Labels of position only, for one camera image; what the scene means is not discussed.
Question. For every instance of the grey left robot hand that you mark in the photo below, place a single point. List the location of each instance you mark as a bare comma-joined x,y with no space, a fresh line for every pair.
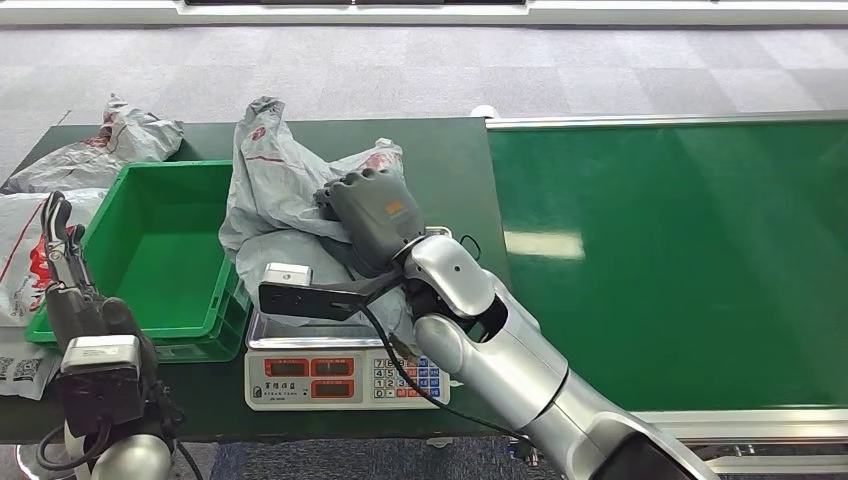
86,314

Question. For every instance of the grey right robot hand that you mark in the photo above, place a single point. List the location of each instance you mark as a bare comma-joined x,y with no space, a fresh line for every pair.
374,212

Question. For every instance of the grey mailer package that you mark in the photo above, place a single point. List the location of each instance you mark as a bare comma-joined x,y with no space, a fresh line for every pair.
126,142
278,179

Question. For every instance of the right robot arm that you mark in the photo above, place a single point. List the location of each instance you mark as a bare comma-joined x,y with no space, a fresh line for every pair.
497,358

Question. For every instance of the white package with QR labels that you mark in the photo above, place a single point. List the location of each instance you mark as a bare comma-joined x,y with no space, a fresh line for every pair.
23,368

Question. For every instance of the white package with red print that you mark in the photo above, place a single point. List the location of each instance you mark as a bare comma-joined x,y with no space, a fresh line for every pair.
20,252

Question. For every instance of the grey tied mailer package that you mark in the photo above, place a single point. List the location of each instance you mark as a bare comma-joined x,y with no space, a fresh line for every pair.
126,142

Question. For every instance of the green conveyor belt machine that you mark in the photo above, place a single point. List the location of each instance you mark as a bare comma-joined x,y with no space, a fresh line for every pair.
696,265

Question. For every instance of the dark green table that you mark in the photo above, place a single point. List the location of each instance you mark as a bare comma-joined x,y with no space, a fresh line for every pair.
424,172

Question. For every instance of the green plastic crate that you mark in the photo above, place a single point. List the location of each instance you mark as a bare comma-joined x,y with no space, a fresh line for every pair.
166,245

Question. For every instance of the white round knob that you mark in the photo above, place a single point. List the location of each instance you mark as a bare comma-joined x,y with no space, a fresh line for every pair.
484,112

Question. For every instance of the white electronic weighing scale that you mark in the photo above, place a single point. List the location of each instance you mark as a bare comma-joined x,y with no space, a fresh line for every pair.
311,378

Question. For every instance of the white window ledge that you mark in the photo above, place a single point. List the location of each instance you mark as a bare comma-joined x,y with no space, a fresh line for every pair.
596,13

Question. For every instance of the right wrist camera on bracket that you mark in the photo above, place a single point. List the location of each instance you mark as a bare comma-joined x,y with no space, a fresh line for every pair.
298,298

